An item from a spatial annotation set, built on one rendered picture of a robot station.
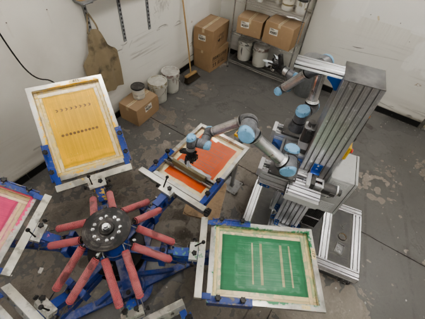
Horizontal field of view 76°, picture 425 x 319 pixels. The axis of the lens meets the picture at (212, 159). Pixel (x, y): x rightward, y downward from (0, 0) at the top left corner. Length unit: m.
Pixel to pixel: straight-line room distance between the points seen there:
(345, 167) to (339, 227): 1.09
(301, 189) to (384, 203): 2.10
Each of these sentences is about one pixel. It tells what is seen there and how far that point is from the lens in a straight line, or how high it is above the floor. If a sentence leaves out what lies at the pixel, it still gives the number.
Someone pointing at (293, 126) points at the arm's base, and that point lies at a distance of 2.54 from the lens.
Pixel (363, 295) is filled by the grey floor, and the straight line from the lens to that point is 3.49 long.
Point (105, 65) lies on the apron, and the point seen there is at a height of 0.93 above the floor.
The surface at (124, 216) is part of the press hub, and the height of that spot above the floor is 1.31.
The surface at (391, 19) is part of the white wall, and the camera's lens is 5.08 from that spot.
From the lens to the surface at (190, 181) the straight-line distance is 2.41.
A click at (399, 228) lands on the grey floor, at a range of 4.11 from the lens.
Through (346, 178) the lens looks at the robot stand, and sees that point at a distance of 2.44.
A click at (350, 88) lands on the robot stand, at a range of 1.92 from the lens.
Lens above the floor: 2.92
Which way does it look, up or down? 50 degrees down
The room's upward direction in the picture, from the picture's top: 6 degrees clockwise
